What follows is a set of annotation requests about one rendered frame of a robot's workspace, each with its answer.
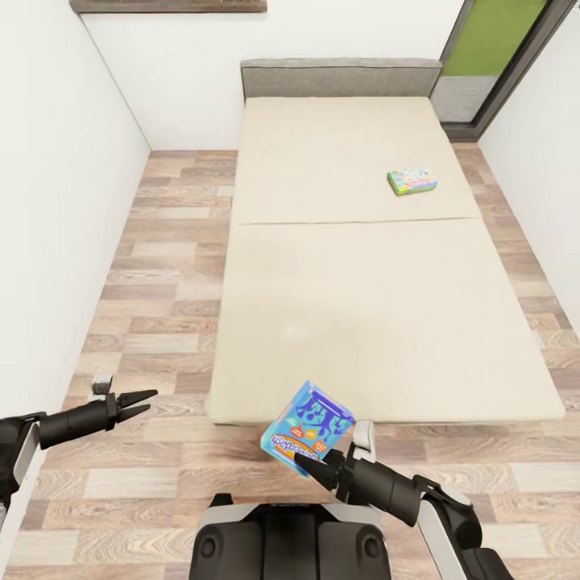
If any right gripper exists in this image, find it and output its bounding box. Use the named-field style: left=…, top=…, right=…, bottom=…
left=294, top=441, right=395, bottom=512

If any board game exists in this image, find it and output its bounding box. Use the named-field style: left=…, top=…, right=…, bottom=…
left=261, top=380, right=355, bottom=478
left=387, top=166, right=437, bottom=196

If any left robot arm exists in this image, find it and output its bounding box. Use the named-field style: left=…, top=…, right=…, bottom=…
left=0, top=371, right=158, bottom=534

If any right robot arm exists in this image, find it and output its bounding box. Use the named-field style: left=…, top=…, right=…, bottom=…
left=294, top=420, right=515, bottom=580

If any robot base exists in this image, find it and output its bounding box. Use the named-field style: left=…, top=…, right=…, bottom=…
left=188, top=493, right=392, bottom=580

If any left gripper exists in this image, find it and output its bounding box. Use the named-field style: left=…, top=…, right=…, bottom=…
left=67, top=389, right=158, bottom=441

